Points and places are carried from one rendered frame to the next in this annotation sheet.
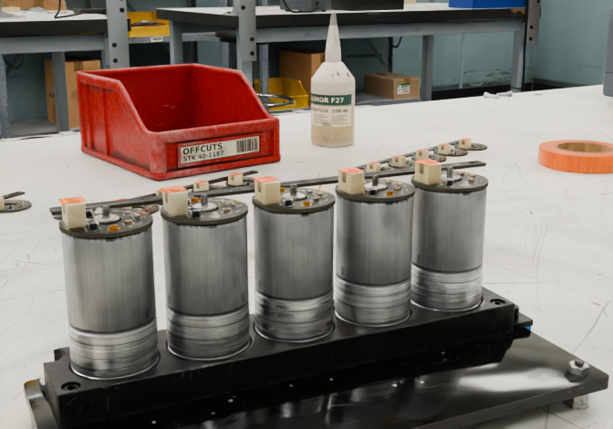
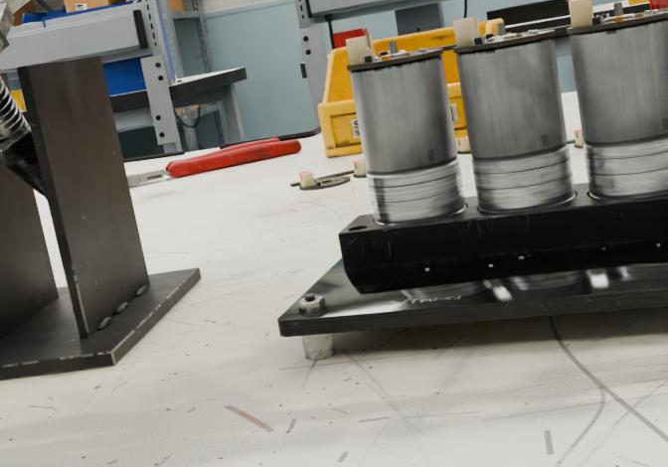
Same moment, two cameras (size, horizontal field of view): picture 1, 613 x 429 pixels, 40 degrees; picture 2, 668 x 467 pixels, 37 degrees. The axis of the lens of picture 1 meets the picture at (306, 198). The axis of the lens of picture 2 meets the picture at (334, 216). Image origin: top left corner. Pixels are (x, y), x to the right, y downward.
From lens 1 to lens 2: 0.12 m
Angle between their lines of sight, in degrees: 43
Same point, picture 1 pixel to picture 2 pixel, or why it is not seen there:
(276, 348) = (589, 203)
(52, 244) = not seen: hidden behind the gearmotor
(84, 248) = (358, 81)
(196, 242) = (476, 72)
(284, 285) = (597, 125)
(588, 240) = not seen: outside the picture
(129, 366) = (414, 212)
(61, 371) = (364, 220)
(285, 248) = (593, 77)
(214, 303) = (504, 143)
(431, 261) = not seen: outside the picture
